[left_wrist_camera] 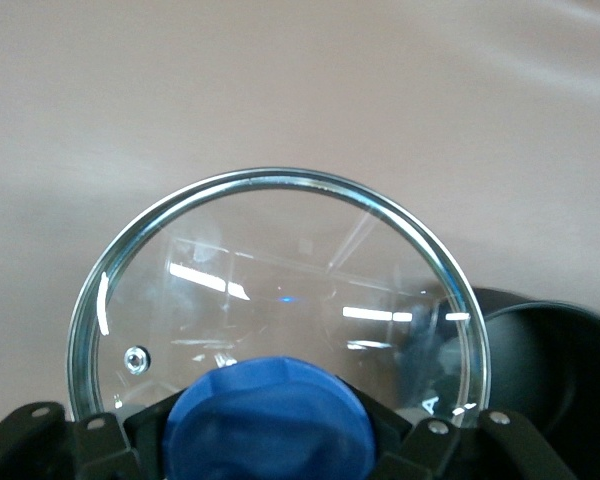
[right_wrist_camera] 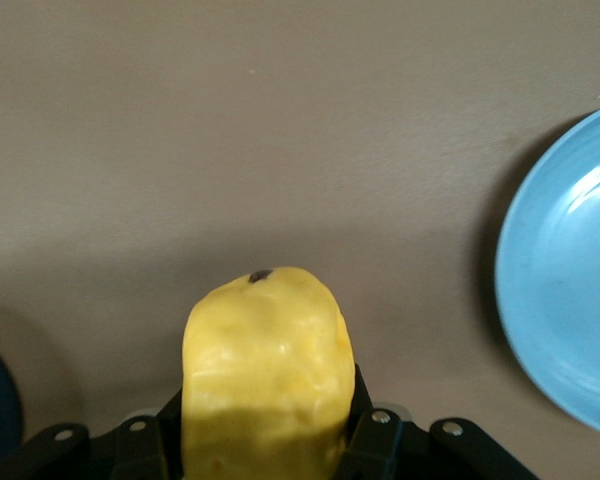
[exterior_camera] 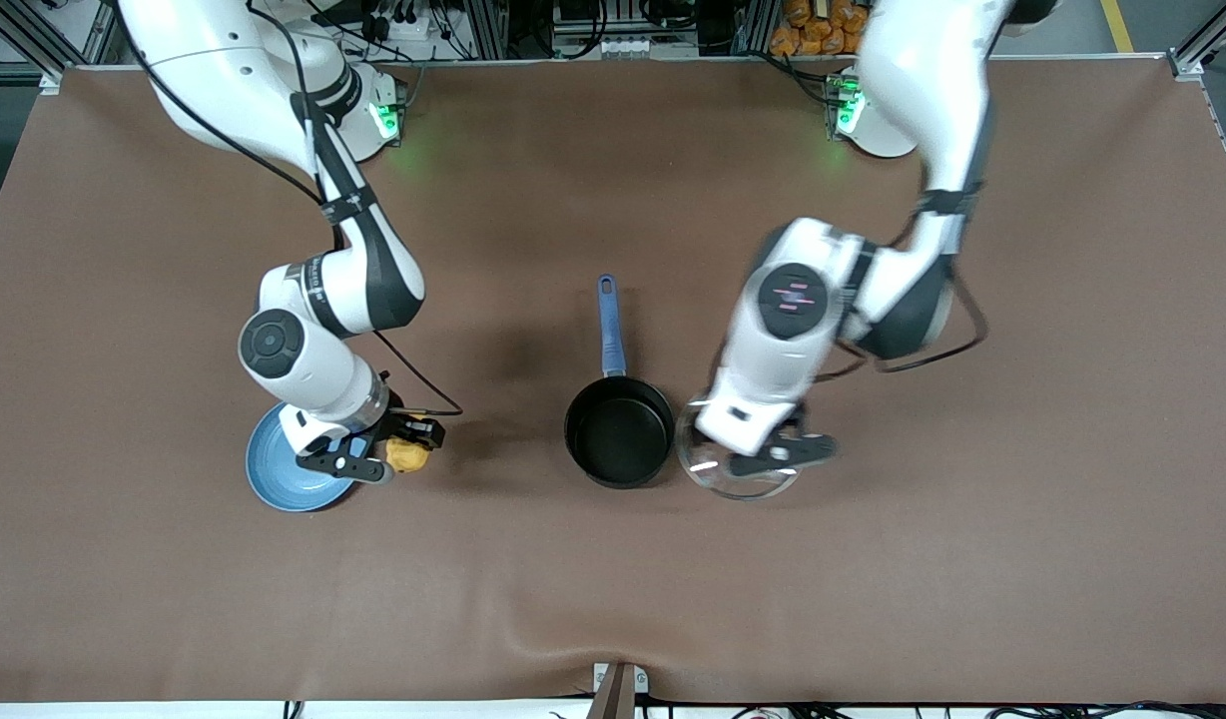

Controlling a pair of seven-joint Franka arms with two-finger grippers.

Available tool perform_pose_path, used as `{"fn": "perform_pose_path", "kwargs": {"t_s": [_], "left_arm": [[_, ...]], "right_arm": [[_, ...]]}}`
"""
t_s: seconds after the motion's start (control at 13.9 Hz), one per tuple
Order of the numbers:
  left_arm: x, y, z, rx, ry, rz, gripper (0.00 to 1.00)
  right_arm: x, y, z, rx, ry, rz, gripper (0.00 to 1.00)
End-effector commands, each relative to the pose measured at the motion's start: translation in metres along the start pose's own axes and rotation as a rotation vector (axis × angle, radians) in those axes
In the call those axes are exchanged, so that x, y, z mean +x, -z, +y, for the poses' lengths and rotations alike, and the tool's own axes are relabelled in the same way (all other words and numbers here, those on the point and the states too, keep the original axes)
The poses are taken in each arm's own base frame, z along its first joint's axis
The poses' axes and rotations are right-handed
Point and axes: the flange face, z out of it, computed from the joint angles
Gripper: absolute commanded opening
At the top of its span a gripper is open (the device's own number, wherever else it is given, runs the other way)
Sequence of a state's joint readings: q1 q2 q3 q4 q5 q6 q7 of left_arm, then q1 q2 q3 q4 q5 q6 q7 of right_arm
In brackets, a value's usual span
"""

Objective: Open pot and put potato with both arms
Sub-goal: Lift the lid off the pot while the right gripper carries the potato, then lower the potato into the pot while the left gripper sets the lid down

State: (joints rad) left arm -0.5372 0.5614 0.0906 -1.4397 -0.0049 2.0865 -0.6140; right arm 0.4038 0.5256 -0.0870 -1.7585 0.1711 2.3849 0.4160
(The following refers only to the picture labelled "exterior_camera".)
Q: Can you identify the glass lid with blue knob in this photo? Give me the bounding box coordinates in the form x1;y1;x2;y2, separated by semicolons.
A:
676;397;806;500

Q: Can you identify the blue round plate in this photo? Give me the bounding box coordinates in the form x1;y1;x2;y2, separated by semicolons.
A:
246;402;369;513

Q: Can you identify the brown table cover cloth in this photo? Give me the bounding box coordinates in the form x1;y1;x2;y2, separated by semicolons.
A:
0;55;1226;705

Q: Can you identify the orange packaged goods pile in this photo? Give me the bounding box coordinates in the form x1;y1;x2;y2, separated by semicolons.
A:
770;0;874;57

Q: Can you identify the white power strip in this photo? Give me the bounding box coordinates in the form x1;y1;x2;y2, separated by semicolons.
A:
553;33;699;57

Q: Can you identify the black pot with blue handle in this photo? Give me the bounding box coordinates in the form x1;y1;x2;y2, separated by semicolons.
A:
563;275;676;490

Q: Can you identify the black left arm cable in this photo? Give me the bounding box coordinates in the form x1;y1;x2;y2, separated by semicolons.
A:
838;195;989;375

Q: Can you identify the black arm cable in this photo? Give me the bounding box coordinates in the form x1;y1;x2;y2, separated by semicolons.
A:
838;195;989;375
109;0;464;418

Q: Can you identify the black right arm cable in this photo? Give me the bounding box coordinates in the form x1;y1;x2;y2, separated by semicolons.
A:
109;0;464;418

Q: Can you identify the metal table clamp bracket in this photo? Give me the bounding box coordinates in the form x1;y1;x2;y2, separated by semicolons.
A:
593;662;649;719

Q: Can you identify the aluminium rack post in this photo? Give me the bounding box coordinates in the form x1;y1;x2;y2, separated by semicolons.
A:
470;0;509;59
738;0;779;56

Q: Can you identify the aluminium frame profile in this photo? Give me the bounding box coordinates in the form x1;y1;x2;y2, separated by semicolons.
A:
0;0;85;96
1167;0;1226;81

